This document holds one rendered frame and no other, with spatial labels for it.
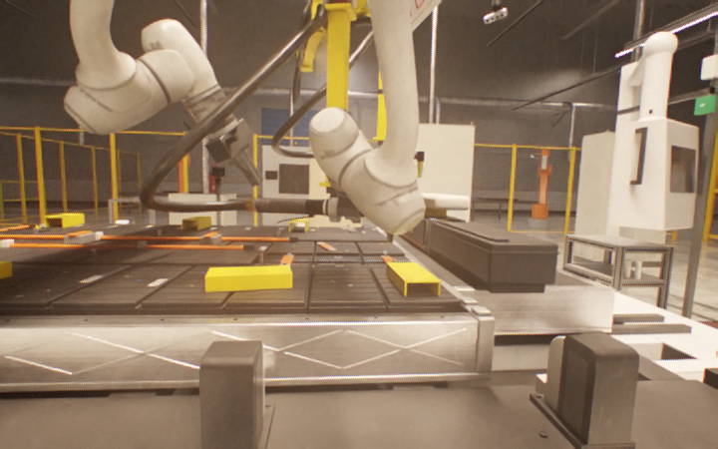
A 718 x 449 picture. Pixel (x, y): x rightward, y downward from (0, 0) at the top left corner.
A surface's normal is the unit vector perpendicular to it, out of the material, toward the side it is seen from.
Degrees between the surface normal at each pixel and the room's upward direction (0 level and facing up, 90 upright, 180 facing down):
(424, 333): 90
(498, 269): 90
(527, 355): 90
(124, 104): 120
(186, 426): 0
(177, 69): 95
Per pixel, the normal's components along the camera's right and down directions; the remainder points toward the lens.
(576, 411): -1.00, -0.01
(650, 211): -0.86, 0.04
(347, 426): 0.03, -0.99
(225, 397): 0.10, 0.11
